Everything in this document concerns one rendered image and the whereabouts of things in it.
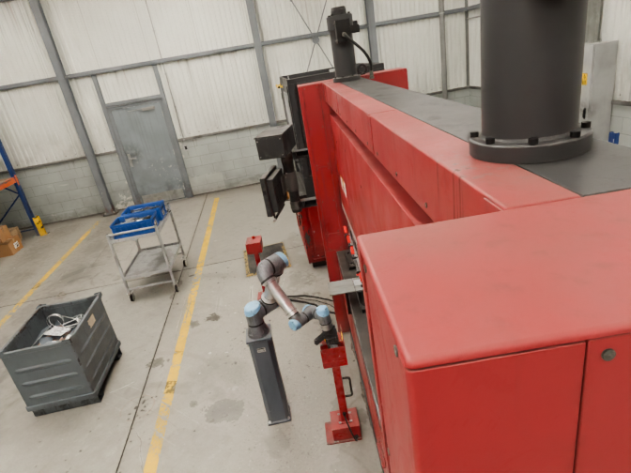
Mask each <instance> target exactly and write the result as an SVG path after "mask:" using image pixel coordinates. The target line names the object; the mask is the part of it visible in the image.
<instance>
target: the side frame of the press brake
mask: <svg viewBox="0 0 631 473"><path fill-rule="evenodd" d="M374 76H375V78H374V79H370V78H369V77H370V73H369V72H368V73H365V74H363V75H361V77H362V78H365V79H369V80H373V81H377V82H380V83H384V84H390V85H394V86H398V87H401V88H405V89H408V70H407V68H395V69H384V70H380V71H374ZM330 81H333V79H329V80H325V81H319V82H313V83H308V84H298V85H297V87H298V92H299V98H300V108H301V114H302V120H303V126H304V131H305V137H306V143H307V148H308V154H309V160H310V165H311V171H312V177H313V182H314V188H315V198H316V204H317V210H318V216H319V221H320V228H321V234H322V239H323V245H324V251H325V256H326V262H327V268H328V273H329V279H330V282H336V281H341V276H340V269H339V262H338V258H337V253H336V252H339V251H343V250H349V249H350V248H349V247H348V243H347V239H346V237H345V232H344V227H343V226H346V230H347V234H348V235H349V230H348V222H347V219H346V215H345V212H344V210H343V206H342V199H341V192H340V186H339V179H338V173H337V166H336V158H335V152H334V145H333V139H332V132H331V120H330V114H333V113H335V111H334V110H333V109H332V107H331V106H330V105H329V104H328V103H327V102H326V101H325V98H324V91H323V83H325V82H330ZM332 301H333V306H334V311H335V317H336V321H337V327H338V332H341V329H340V325H341V328H342V332H349V328H350V325H349V321H348V317H347V313H346V306H345V300H344V294H342V295H336V296H332Z"/></svg>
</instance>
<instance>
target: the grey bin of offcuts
mask: <svg viewBox="0 0 631 473"><path fill-rule="evenodd" d="M101 296H102V293H101V292H98V293H95V294H94V295H93V296H90V297H87V298H79V299H74V300H70V301H64V302H59V303H54V304H48V305H47V304H39V305H38V306H37V308H36V310H35V311H34V312H33V313H32V314H31V315H30V316H29V317H28V319H27V320H26V321H25V322H24V323H23V324H22V326H21V327H20V328H19V329H18V330H17V331H16V332H15V334H14V335H13V336H12V337H11V338H10V339H9V340H8V342H7V343H6V344H5V345H4V346H3V348H2V349H1V350H0V359H1V360H2V361H3V363H4V365H5V367H6V368H7V370H8V373H9V375H10V377H11V378H12V380H13V382H14V384H15V386H16V388H17V389H18V391H19V392H20V394H21V396H22V397H23V400H24V402H25V404H26V407H25V408H26V410H27V412H31V411H32V412H33V413H34V415H35V417H37V416H42V415H46V414H51V413H54V412H59V411H63V410H68V409H72V408H76V407H80V406H85V405H89V404H96V403H100V402H101V400H102V398H103V396H104V393H103V391H102V388H101V386H102V384H103V382H104V379H105V377H106V375H107V374H108V372H109V369H110V367H111V365H112V363H113V361H115V360H119V359H120V358H121V356H122V352H121V350H120V345H121V342H120V341H119V340H118V339H117V337H116V335H115V331H114V329H113V326H112V324H111V321H110V319H109V317H108V314H107V312H106V310H105V308H104V305H103V303H102V300H101Z"/></svg>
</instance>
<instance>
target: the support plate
mask: <svg viewBox="0 0 631 473"><path fill-rule="evenodd" d="M328 287H329V292H330V296H336V295H342V294H347V293H353V292H359V291H363V289H362V287H361V286H360V285H358V286H355V288H354V284H353V281H352V279H346V280H341V281H336V282H328ZM355 289H356V291H355Z"/></svg>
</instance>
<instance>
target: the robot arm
mask: <svg viewBox="0 0 631 473"><path fill-rule="evenodd" d="M288 264H289V263H288V259H287V257H286V256H285V255H284V254H283V253H282V252H276V253H275V254H273V255H271V256H269V257H268V258H266V259H264V260H262V261H261V262H260V263H259V264H258V266H257V270H256V273H257V278H258V280H259V281H260V283H261V284H262V286H265V292H264V293H263V294H262V296H261V299H259V300H258V301H257V300H254V301H251V302H249V303H247V304H246V306H245V307H244V314H245V316H246V320H247V324H248V332H247V333H248V337H249V338H250V339H254V340H257V339H261V338H263V337H265V336H266V335H268V333H269V327H268V326H267V324H266V323H265V322H264V318H263V317H264V316H265V315H267V314H268V313H270V312H272V311H273V310H275V309H277V308H278V307H279V306H280V308H281V309H282V310H283V312H284V313H285V315H286V316H287V318H288V319H289V322H288V325H289V327H290V328H291V329H292V330H298V329H300V328H301V327H303V326H304V325H305V324H306V323H308V322H309V321H311V320H312V319H313V318H314V319H317V320H319V323H320V326H321V329H322V331H323V332H322V333H321V334H320V335H318V336H317V337H316V338H315V339H314V343H315V345H319V344H320V343H321V342H322V341H323V340H324V339H326V344H327V346H328V348H329V349H330V348H335V347H338V345H337V344H339V343H338V342H339V339H338V334H337V331H336V328H335V325H332V321H331V316H330V311H329V309H328V307H327V306H326V305H320V306H318V307H316V306H313V305H308V304H307V305H305V306H304V308H303V309H302V312H301V313H299V311H298V310H297V309H296V307H295V306H294V305H293V303H292V302H291V301H290V299H289V298H288V297H287V295H286V294H285V292H284V291H283V289H282V288H281V287H280V285H279V280H280V276H282V275H283V273H284V269H285V267H287V266H288ZM335 340H336V341H335Z"/></svg>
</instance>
